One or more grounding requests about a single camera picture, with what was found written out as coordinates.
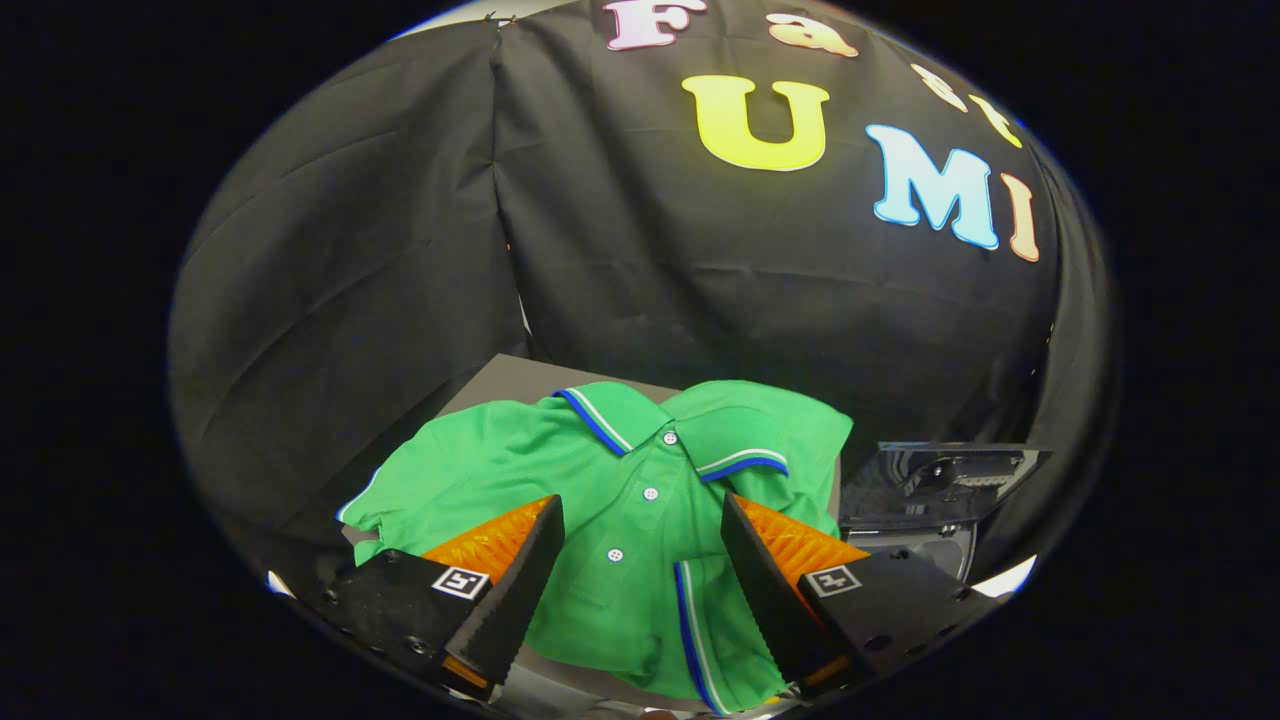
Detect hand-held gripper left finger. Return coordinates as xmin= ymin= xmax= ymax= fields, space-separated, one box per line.
xmin=330 ymin=494 xmax=566 ymax=701

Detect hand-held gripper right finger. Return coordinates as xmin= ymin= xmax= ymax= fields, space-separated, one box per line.
xmin=720 ymin=491 xmax=986 ymax=701

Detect green polo shirt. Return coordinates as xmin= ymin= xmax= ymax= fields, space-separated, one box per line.
xmin=336 ymin=379 xmax=854 ymax=716

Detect grey washing machine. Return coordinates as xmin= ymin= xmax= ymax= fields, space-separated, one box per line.
xmin=845 ymin=522 xmax=976 ymax=583

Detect dark grey cabinet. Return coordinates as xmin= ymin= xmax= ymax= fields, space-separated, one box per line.
xmin=342 ymin=353 xmax=846 ymax=715

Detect black backdrop cloth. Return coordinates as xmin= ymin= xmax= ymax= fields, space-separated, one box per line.
xmin=168 ymin=0 xmax=1116 ymax=601

